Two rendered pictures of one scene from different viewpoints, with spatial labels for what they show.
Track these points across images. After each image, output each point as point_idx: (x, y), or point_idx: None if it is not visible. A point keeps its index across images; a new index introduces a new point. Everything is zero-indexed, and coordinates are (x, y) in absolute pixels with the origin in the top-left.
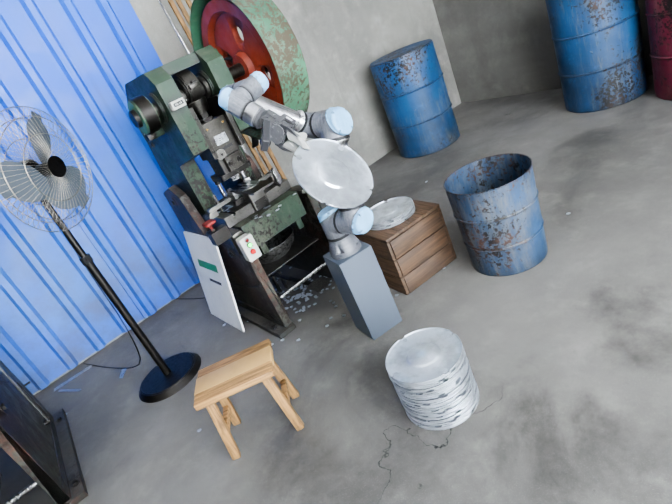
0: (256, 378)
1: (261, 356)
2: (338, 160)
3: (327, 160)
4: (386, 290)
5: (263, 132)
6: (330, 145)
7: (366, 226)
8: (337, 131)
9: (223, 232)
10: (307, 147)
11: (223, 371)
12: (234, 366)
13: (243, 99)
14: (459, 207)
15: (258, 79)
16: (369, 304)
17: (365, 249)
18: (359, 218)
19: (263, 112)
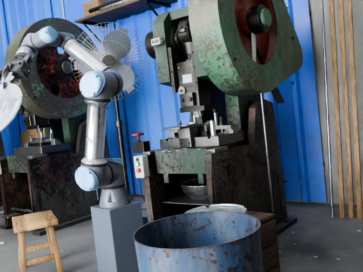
0: (13, 226)
1: (35, 222)
2: (5, 104)
3: (0, 101)
4: (114, 263)
5: (2, 67)
6: (17, 93)
7: (83, 184)
8: (80, 91)
9: (139, 145)
10: (1, 87)
11: (37, 216)
12: (37, 217)
13: (22, 42)
14: (160, 240)
15: (39, 32)
16: (102, 260)
17: (105, 210)
18: (76, 172)
19: (17, 54)
